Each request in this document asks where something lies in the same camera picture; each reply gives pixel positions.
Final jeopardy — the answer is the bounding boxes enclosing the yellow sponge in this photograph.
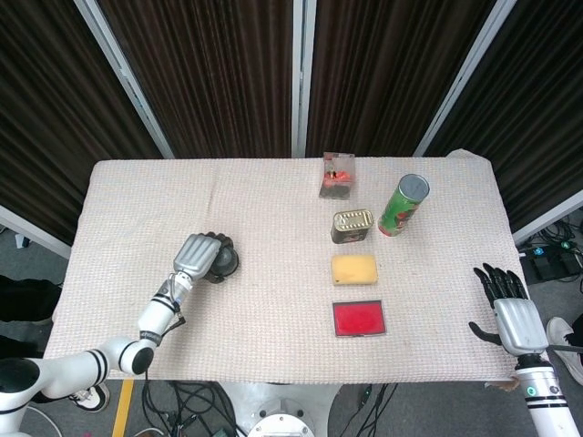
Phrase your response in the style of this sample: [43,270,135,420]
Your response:
[330,253,380,288]

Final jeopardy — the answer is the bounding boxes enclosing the dark brown curtain panel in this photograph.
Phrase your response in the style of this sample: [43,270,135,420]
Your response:
[0,0,163,247]
[305,0,500,158]
[427,0,583,231]
[97,0,297,159]

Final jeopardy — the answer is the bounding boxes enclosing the gold rectangular tin can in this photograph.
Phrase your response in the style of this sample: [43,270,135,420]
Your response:
[330,208,375,246]

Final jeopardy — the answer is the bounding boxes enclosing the white partition base rail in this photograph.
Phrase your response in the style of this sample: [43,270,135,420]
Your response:
[512,188,583,247]
[0,202,72,260]

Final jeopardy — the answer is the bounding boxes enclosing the black cable bundle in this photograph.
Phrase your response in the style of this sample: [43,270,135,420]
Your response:
[336,382,397,437]
[141,375,238,437]

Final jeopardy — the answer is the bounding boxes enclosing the black power boxes with lights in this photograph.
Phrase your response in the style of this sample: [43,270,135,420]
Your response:
[518,239,583,281]

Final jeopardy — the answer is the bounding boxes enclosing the white black sneaker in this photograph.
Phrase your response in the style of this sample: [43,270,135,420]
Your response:
[545,317,583,386]
[67,381,111,413]

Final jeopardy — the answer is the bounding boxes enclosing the white partition frame post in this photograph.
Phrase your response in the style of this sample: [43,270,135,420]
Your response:
[413,0,518,158]
[75,0,177,159]
[291,0,318,158]

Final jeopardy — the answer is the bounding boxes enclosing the red stamp pad case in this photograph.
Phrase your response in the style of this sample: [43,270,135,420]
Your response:
[331,299,389,339]

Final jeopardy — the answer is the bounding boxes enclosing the green chips can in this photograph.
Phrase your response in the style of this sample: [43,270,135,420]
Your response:
[377,173,431,239]

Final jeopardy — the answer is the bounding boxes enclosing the person in black clothing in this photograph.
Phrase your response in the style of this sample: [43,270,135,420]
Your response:
[0,275,63,361]

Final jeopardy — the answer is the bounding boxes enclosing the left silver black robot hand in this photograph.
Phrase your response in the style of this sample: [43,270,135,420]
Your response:
[172,231,236,286]

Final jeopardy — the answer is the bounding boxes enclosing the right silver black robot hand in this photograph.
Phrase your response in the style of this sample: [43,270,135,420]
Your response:
[468,262,548,356]

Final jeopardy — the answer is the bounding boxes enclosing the clear box with orange toy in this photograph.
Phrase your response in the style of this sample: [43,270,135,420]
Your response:
[318,152,356,201]

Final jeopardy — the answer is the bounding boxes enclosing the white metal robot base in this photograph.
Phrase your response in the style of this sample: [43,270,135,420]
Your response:
[218,380,343,437]

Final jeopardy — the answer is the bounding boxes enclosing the yellow floor tape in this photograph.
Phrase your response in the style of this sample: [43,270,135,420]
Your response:
[111,380,136,437]

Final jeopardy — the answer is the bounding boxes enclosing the beige woven tablecloth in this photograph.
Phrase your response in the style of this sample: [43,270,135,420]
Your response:
[43,149,532,386]

